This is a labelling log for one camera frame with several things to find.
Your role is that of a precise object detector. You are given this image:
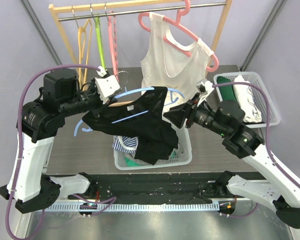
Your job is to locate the light blue hanger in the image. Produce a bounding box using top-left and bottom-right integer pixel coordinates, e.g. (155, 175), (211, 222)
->
(73, 81), (185, 137)

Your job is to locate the black tank top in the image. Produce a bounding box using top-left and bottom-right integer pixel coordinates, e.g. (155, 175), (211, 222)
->
(82, 86), (179, 165)

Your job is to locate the white tank top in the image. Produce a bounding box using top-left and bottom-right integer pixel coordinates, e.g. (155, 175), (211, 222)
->
(140, 12), (214, 112)

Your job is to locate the pink hanger with white top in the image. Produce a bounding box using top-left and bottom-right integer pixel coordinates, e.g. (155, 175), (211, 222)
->
(137, 0), (220, 73)

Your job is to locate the blue striped tank top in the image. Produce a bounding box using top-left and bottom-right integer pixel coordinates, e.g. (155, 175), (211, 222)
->
(112, 136), (139, 154)

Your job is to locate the green tank top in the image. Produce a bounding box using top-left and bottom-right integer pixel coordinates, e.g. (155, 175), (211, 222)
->
(124, 151), (176, 167)

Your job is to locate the yellow plastic hanger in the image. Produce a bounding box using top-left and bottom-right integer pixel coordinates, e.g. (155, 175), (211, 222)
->
(71, 6), (93, 85)

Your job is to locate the pink hanger with striped top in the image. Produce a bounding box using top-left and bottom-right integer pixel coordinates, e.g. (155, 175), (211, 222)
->
(104, 2), (119, 80)

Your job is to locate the lime green hanger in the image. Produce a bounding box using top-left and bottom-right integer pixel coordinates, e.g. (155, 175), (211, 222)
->
(90, 4), (106, 69)

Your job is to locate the grey tank top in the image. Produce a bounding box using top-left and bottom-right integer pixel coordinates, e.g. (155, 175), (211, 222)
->
(164, 144), (185, 164)

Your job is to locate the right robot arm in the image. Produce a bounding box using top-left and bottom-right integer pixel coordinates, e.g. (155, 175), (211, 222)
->
(163, 98), (300, 229)

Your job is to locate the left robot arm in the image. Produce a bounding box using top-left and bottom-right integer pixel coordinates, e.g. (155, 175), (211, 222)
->
(0, 68), (103, 214)

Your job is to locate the folded dark green garment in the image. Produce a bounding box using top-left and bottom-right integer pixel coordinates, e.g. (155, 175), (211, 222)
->
(216, 76), (237, 102)

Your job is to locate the white plastic laundry basket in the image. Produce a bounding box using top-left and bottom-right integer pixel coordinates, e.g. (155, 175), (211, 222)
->
(113, 125), (192, 171)

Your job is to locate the folded white printed garment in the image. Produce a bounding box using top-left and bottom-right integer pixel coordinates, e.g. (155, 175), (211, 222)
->
(232, 84), (262, 124)

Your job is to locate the white basket with folded clothes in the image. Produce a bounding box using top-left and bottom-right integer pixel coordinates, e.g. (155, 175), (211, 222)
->
(213, 71), (281, 129)

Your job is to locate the wooden clothes rack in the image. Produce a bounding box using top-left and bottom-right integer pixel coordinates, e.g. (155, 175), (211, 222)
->
(48, 0), (232, 77)

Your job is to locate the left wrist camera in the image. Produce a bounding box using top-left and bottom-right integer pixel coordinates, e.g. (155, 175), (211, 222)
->
(94, 66), (122, 105)

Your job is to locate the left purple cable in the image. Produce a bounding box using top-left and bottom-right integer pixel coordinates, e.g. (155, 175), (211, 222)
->
(5, 64), (117, 240)

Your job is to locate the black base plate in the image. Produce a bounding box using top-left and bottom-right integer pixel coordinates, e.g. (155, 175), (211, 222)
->
(67, 172), (266, 205)

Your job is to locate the aluminium rail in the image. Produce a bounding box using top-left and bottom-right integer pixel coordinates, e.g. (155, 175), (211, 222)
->
(21, 179), (295, 203)

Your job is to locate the white slotted cable duct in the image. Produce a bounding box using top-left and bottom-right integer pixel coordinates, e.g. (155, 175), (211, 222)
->
(46, 200), (220, 212)

